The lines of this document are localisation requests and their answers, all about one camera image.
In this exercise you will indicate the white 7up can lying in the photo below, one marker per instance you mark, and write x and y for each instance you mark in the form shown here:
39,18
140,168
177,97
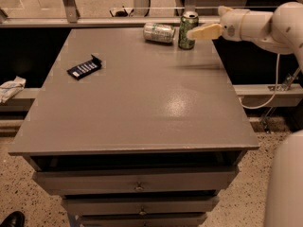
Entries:
158,33

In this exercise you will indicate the metal rail frame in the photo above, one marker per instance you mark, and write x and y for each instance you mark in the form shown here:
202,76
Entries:
99,13

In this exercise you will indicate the top grey drawer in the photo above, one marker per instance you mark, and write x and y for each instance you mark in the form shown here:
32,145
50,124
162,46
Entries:
135,180

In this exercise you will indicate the grey drawer cabinet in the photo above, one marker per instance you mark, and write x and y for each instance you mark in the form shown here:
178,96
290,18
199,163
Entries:
149,106

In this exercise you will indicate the grey drawer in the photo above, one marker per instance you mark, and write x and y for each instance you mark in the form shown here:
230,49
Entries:
135,180
140,206
149,220

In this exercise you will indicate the bottom grey drawer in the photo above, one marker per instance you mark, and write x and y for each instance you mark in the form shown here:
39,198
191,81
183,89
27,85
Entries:
149,220

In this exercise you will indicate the middle grey drawer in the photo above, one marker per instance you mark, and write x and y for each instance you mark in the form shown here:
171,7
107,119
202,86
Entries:
140,206

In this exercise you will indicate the black shoe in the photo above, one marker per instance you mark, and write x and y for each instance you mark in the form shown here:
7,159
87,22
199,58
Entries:
15,219

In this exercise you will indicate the green soda can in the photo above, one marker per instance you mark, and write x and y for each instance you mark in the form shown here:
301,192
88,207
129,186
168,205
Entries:
189,20

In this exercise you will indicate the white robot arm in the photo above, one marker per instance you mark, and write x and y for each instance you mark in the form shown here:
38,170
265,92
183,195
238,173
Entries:
281,32

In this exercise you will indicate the dark blue snack packet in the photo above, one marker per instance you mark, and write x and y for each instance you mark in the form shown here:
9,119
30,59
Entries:
85,69

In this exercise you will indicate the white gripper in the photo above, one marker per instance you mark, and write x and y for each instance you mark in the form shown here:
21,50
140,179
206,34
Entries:
231,26

